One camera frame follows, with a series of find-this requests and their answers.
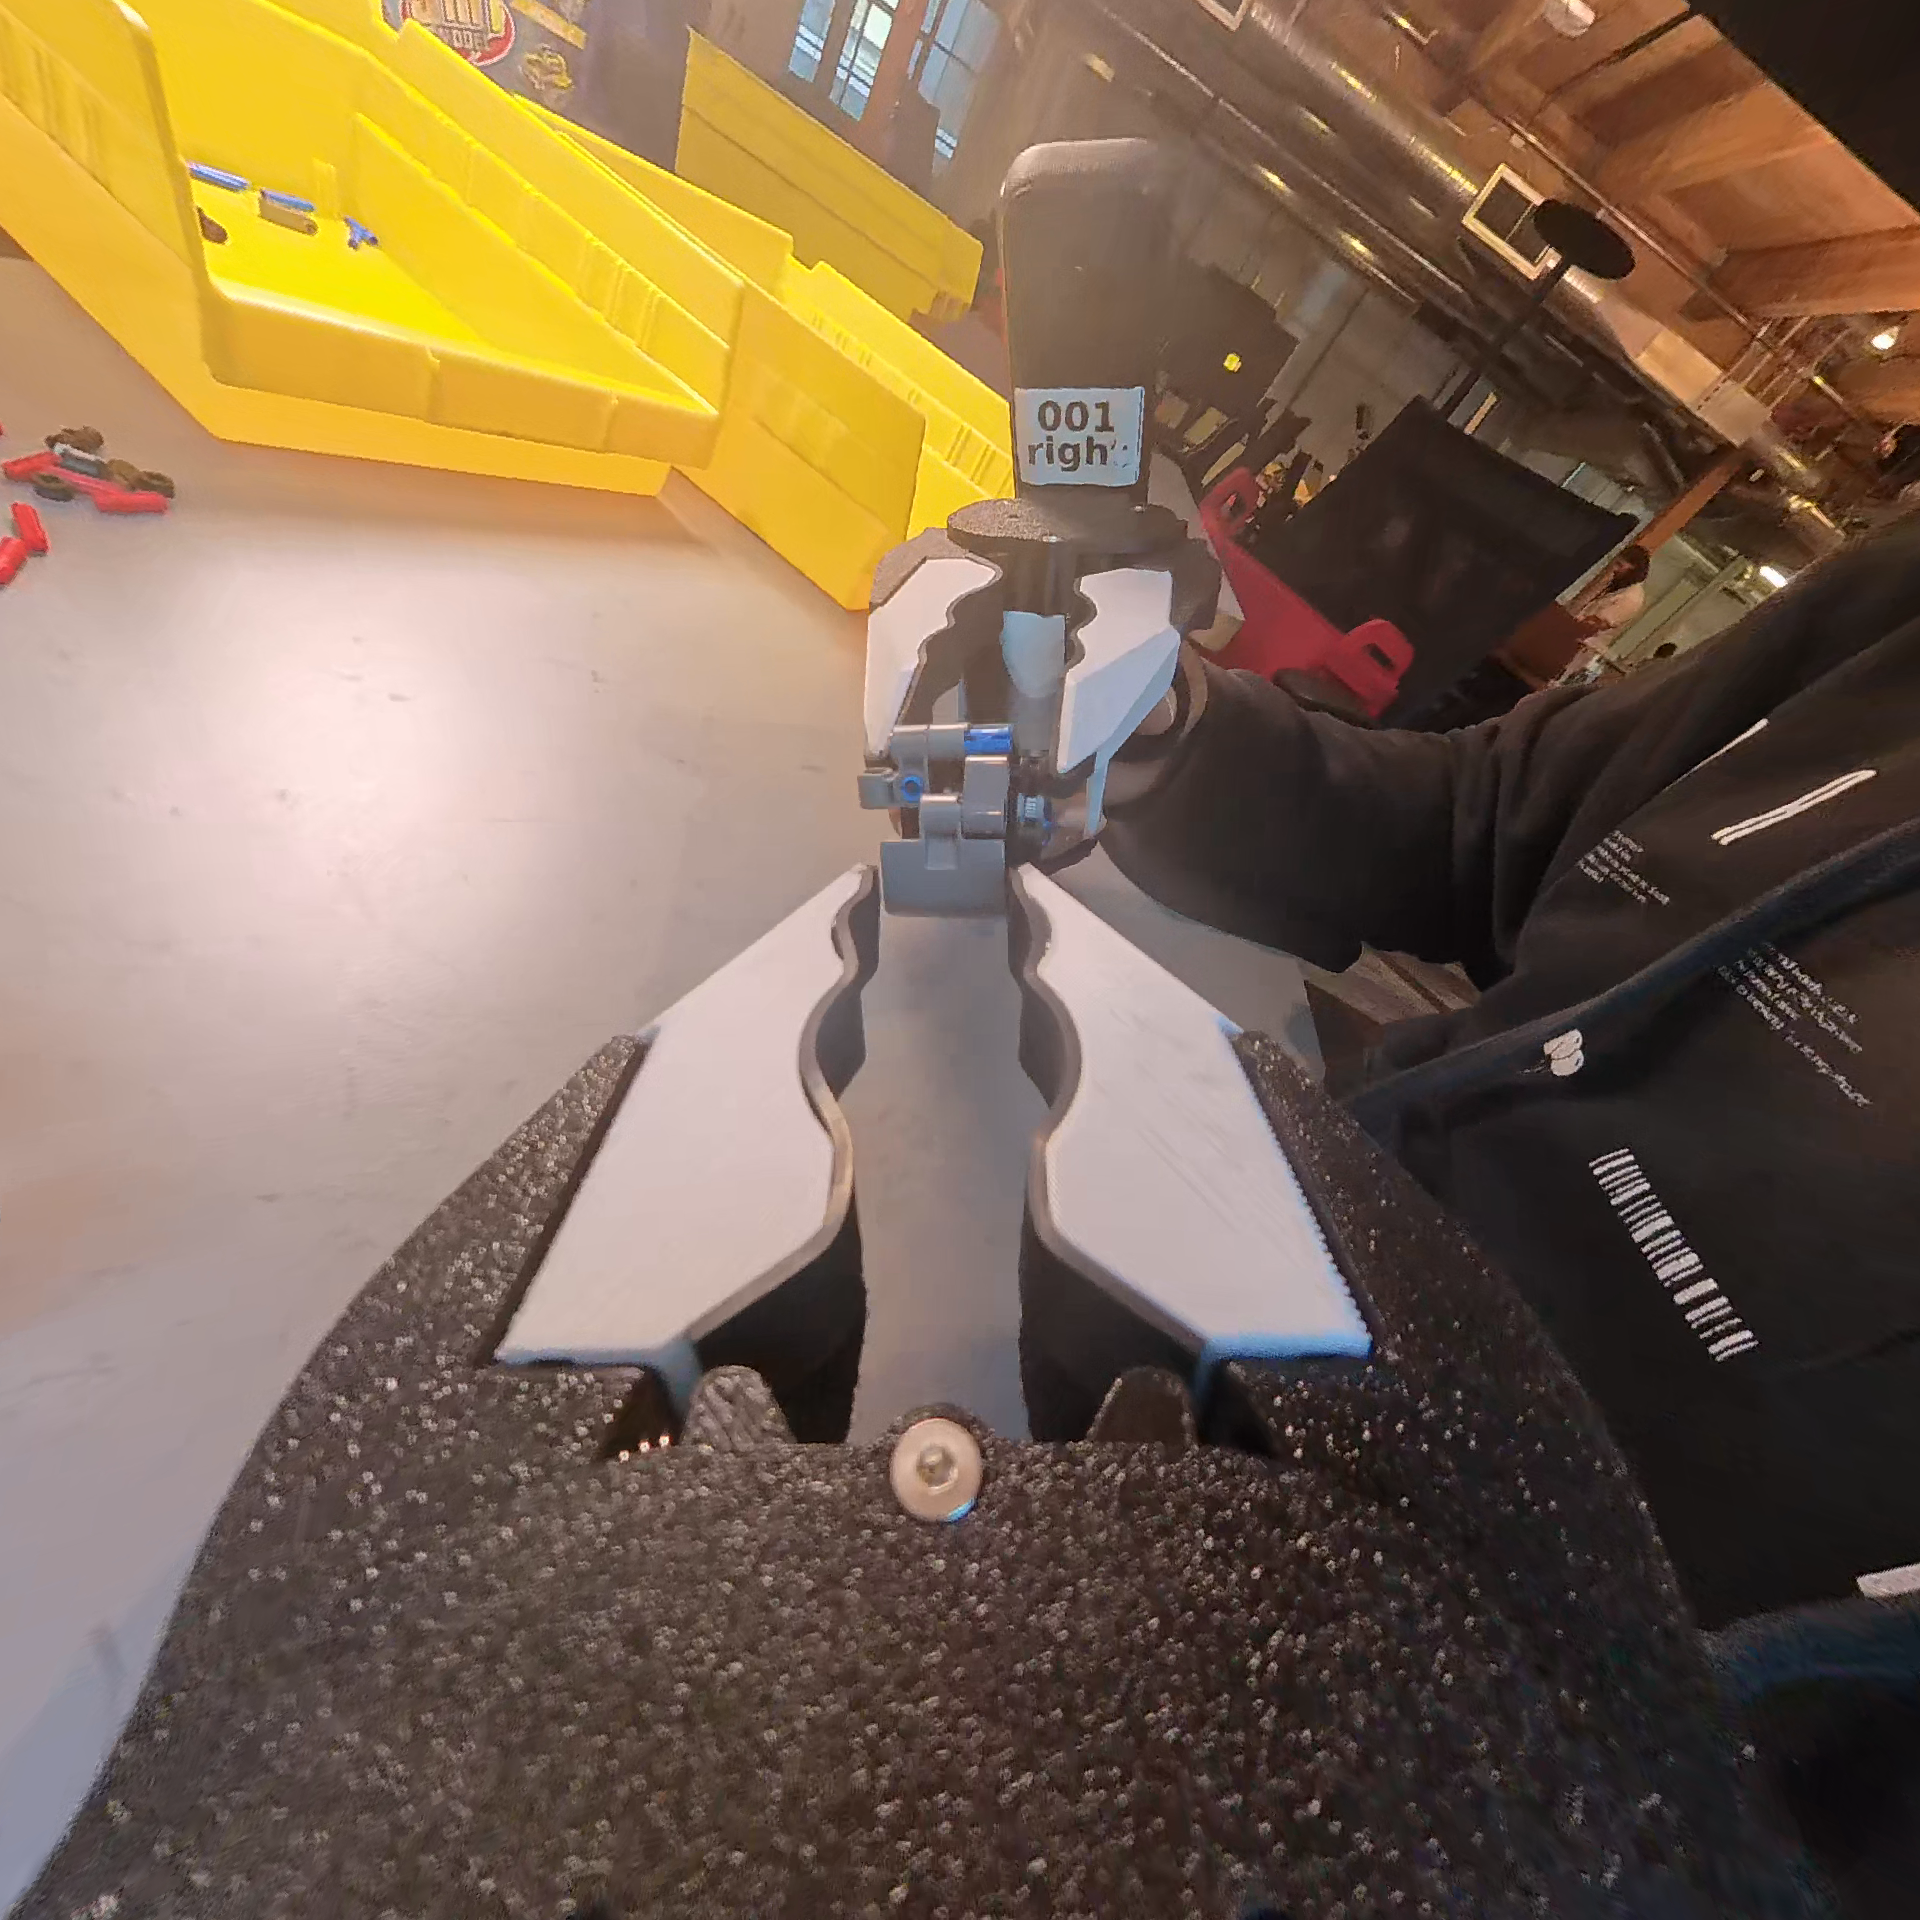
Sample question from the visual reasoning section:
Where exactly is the pile of small brick parts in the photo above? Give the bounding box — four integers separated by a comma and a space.
0, 426, 175, 586

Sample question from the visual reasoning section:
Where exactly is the person's right forearm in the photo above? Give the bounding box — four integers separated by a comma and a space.
1059, 653, 1668, 982

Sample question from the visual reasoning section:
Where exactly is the paned window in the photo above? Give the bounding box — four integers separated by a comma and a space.
908, 0, 1002, 164
786, 0, 897, 106

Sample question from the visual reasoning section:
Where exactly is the grey brick wheel assembly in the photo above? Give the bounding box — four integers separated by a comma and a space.
858, 717, 1059, 915

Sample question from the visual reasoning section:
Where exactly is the blue robot kit box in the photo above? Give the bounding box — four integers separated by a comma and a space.
380, 0, 681, 115

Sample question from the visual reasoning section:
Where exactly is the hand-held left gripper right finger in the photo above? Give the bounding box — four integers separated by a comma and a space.
1008, 867, 1379, 1410

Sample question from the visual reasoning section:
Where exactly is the yellow plastic bin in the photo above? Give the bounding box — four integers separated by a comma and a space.
676, 29, 983, 324
0, 0, 747, 500
353, 15, 1022, 611

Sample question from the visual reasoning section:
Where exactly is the grey desk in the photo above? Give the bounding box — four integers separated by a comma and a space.
0, 249, 1328, 1878

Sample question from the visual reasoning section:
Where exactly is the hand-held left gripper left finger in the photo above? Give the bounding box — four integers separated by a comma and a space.
491, 866, 882, 1410

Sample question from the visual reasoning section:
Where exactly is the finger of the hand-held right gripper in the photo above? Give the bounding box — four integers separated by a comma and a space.
1048, 568, 1187, 841
865, 556, 1002, 750

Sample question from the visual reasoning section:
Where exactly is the red chair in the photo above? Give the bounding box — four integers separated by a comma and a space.
1199, 468, 1414, 717

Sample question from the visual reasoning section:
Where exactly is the person's black hoodie torso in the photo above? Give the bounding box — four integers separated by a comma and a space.
1307, 495, 1920, 1920

